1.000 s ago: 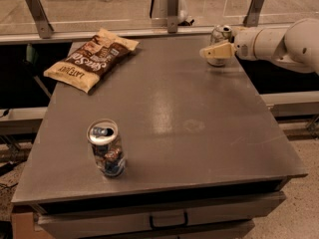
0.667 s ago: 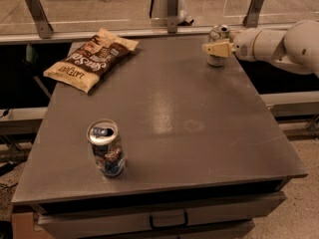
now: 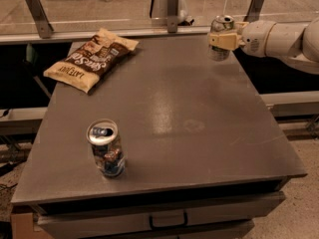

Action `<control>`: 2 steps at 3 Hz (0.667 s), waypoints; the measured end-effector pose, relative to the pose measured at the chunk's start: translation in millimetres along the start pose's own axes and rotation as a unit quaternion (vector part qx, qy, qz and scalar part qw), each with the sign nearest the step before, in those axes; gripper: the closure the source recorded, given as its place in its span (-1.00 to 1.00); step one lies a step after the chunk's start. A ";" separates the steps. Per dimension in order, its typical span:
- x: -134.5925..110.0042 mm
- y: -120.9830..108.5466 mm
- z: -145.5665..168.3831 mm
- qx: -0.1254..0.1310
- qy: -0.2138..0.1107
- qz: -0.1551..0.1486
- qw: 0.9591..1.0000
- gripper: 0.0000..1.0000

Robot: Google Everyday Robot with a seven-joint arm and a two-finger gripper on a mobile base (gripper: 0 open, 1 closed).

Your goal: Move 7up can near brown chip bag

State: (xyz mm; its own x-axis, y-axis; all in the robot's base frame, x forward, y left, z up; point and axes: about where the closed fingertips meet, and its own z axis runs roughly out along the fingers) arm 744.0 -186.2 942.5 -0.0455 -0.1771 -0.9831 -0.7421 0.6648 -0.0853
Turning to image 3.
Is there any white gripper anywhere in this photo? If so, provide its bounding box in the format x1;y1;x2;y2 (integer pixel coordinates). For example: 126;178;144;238
208;20;275;58

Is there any white green 7up can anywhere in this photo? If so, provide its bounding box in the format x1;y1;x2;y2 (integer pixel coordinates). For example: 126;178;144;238
208;15;234;62

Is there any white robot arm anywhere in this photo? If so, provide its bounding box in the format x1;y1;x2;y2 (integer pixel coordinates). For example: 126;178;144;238
207;16;319;75

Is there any brown chip bag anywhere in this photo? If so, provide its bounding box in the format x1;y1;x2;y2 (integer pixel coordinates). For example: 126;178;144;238
43;28;139;94

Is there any blue energy drink can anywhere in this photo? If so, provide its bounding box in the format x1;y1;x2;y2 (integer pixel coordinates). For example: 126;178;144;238
86;119;126;177

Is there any right metal rail bracket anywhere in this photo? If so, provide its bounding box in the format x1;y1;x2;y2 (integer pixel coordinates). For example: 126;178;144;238
244;0;265;22

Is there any metal rail bracket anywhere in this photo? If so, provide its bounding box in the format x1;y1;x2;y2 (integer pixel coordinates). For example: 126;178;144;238
244;0;265;22
167;0;178;33
25;0;54;39

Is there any middle metal rail bracket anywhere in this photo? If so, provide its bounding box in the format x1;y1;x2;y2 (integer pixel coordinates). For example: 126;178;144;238
167;0;178;33

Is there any horizontal metal rail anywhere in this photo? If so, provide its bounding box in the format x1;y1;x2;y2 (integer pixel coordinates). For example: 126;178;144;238
0;26;210;45

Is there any grey drawer with black handle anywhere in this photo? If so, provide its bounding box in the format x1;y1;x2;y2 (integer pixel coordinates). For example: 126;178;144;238
38;191;285;239

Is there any left metal rail bracket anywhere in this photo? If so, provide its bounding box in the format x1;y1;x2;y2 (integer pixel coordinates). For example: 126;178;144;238
25;0;54;39

